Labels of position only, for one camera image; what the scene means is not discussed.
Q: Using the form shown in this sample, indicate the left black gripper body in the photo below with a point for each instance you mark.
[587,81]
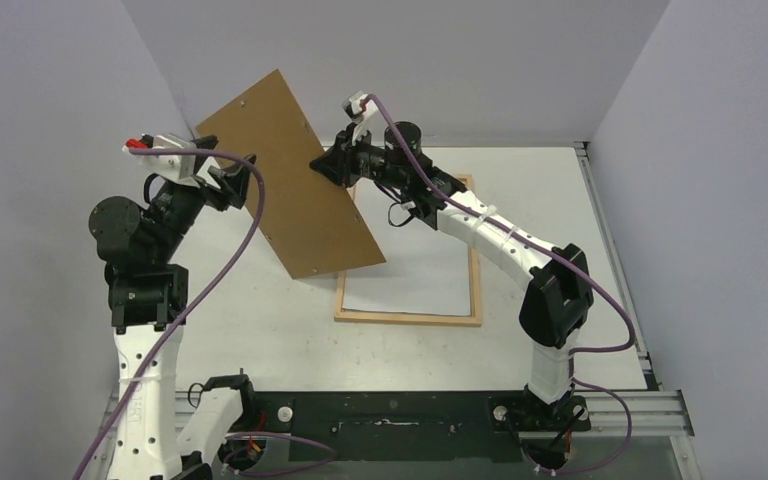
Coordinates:
[211,194]

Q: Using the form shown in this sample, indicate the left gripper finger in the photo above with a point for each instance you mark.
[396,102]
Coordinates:
[206,144]
[233,182]

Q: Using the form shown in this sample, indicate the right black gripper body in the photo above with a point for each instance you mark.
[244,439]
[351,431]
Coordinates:
[345,158]

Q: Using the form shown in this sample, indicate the brown cardboard backing board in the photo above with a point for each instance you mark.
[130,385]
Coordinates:
[313,226]

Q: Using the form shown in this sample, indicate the colour photo print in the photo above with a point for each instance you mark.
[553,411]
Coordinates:
[424,272]

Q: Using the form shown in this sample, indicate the wooden picture frame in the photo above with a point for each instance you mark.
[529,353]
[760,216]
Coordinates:
[473,320]

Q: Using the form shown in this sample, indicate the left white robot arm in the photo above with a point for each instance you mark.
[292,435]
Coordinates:
[149,303]

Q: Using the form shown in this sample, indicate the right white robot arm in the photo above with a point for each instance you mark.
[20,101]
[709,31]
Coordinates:
[556,299]

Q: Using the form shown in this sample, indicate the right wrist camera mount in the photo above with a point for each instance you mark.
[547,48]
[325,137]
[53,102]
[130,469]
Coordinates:
[360,108]

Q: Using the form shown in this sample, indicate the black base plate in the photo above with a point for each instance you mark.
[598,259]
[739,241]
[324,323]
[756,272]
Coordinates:
[424,426]

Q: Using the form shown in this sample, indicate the aluminium rail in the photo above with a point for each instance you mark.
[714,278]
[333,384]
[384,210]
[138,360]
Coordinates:
[644,413]

